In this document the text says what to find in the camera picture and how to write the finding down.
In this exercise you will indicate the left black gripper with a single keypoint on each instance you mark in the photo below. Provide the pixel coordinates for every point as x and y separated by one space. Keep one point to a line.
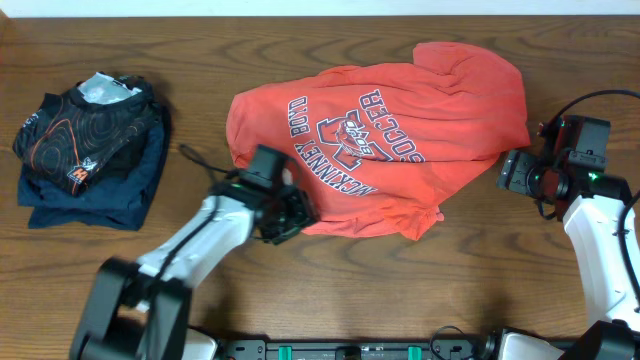
305 211

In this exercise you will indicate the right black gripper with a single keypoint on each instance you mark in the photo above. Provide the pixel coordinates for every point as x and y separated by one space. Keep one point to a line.
515 171

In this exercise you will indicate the red printed t-shirt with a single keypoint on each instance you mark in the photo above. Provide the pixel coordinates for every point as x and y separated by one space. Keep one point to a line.
379 148

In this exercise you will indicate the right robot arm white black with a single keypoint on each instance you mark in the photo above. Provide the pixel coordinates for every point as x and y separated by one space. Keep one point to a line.
596 212

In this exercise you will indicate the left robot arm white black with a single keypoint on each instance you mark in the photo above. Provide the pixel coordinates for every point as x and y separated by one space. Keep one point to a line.
140 309

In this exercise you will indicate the navy blue folded shirt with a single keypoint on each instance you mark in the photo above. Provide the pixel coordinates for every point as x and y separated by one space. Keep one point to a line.
120 199

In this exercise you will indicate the black orange patterned folded shirt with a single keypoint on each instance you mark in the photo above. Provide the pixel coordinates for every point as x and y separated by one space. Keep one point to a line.
95 130

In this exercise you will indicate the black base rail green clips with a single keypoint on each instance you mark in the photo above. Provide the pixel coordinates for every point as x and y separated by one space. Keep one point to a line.
448 343

